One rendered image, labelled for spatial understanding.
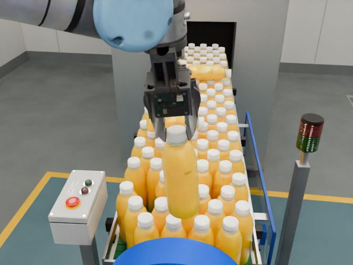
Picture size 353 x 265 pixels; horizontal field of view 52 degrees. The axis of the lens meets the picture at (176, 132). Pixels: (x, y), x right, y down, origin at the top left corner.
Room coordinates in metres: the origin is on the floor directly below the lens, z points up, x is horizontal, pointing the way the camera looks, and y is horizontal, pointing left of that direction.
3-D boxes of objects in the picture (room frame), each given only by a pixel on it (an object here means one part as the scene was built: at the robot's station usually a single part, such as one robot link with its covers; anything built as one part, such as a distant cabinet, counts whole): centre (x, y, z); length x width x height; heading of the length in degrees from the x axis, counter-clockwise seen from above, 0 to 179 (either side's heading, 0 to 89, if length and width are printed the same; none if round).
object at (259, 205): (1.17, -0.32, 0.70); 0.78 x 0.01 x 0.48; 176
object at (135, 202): (0.74, 0.11, 1.09); 0.04 x 0.04 x 0.02
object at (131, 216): (0.74, 0.11, 0.99); 0.07 x 0.07 x 0.19
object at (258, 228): (0.76, -0.24, 0.94); 0.03 x 0.02 x 0.08; 176
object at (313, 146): (0.91, -0.39, 1.18); 0.06 x 0.06 x 0.05
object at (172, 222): (0.67, 0.01, 1.09); 0.04 x 0.04 x 0.02
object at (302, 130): (0.91, -0.39, 1.23); 0.06 x 0.06 x 0.04
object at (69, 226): (0.78, 0.27, 1.05); 0.20 x 0.10 x 0.10; 176
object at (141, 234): (0.68, 0.08, 0.99); 0.07 x 0.07 x 0.19
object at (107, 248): (1.45, 0.14, 0.96); 1.60 x 0.01 x 0.03; 176
